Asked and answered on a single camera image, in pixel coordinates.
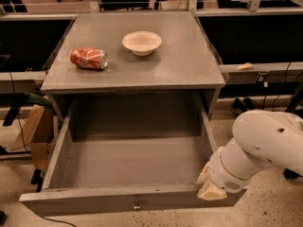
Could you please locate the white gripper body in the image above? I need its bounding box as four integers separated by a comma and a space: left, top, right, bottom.
207, 138, 273, 193

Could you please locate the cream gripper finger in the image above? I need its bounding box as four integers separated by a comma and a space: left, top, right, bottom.
197, 180, 227, 201
197, 162, 210, 184

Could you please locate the grey top drawer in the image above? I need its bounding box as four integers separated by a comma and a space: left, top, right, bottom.
20, 92, 241, 217

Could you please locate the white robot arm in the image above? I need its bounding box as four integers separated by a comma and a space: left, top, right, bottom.
197, 110, 303, 201

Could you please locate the grey drawer cabinet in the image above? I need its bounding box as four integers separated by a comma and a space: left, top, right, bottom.
42, 11, 225, 126

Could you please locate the black stand base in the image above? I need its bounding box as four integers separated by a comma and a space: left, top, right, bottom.
233, 82, 303, 180

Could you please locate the small cream scrap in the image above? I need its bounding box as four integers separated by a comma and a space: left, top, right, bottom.
237, 62, 252, 70

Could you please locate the white paper bowl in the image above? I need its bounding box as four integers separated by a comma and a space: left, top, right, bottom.
122, 31, 162, 56

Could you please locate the crushed orange soda can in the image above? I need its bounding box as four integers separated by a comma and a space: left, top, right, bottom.
70, 46, 108, 70

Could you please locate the cardboard box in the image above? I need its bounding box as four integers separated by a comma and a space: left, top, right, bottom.
11, 105, 55, 171

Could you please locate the black floor cable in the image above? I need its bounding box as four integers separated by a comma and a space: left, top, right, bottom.
30, 169, 78, 227

